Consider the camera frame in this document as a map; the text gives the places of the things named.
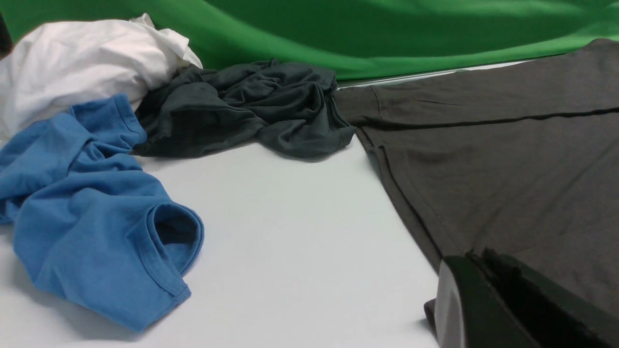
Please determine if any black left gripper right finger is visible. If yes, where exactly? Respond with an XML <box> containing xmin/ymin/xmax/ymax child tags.
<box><xmin>481</xmin><ymin>249</ymin><xmax>619</xmax><ymax>348</ymax></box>

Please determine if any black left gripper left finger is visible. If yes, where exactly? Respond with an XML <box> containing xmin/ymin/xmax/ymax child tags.
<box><xmin>424</xmin><ymin>256</ymin><xmax>537</xmax><ymax>348</ymax></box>

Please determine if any gray long-sleeve top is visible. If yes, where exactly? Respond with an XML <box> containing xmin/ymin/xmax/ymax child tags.
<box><xmin>335</xmin><ymin>38</ymin><xmax>619</xmax><ymax>316</ymax></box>

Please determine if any dark teal crumpled shirt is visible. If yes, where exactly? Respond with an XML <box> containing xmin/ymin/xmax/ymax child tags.
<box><xmin>133</xmin><ymin>59</ymin><xmax>356</xmax><ymax>160</ymax></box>

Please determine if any green backdrop cloth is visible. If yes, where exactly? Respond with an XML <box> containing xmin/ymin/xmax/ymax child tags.
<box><xmin>1</xmin><ymin>0</ymin><xmax>619</xmax><ymax>80</ymax></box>

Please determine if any blue crumpled t-shirt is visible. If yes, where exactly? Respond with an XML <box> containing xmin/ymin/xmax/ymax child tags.
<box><xmin>0</xmin><ymin>93</ymin><xmax>204</xmax><ymax>332</ymax></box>

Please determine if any white crumpled shirt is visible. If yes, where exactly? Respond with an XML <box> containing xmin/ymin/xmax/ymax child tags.
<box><xmin>0</xmin><ymin>13</ymin><xmax>202</xmax><ymax>143</ymax></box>

